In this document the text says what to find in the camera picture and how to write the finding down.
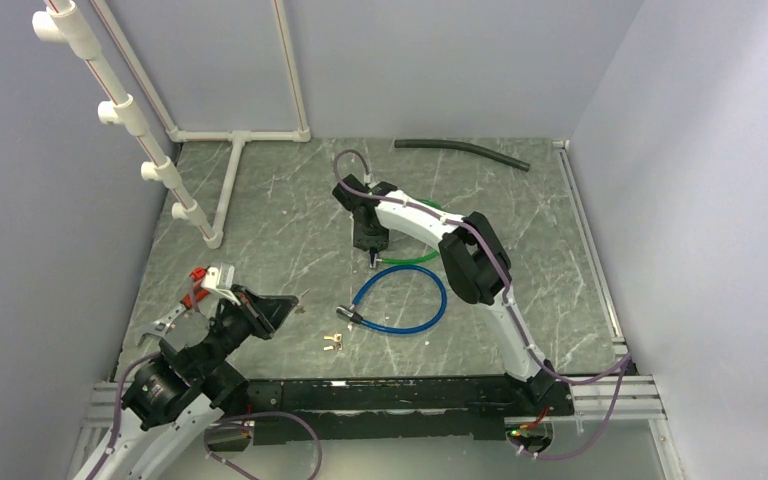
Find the aluminium extrusion frame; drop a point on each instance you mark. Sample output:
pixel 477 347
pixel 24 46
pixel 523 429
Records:
pixel 619 393

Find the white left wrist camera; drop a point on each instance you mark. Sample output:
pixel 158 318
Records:
pixel 213 280

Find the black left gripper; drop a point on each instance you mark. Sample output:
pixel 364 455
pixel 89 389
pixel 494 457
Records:
pixel 264 313

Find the red handled adjustable wrench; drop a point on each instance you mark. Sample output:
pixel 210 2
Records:
pixel 162 325

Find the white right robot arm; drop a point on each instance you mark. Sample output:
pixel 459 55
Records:
pixel 477 269

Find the white PVC pipe frame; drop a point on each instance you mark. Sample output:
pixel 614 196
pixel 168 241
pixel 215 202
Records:
pixel 62 22

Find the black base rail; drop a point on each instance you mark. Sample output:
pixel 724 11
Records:
pixel 482 407

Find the black foam tube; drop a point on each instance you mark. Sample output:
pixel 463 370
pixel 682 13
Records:
pixel 441 144

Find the green cable lock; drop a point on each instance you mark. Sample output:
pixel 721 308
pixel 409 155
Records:
pixel 409 261

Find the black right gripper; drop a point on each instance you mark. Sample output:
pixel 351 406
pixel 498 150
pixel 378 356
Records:
pixel 362 241

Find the blue cable lock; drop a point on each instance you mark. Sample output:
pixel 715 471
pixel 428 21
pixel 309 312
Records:
pixel 400 300

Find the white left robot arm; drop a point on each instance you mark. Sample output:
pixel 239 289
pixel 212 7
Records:
pixel 165 400

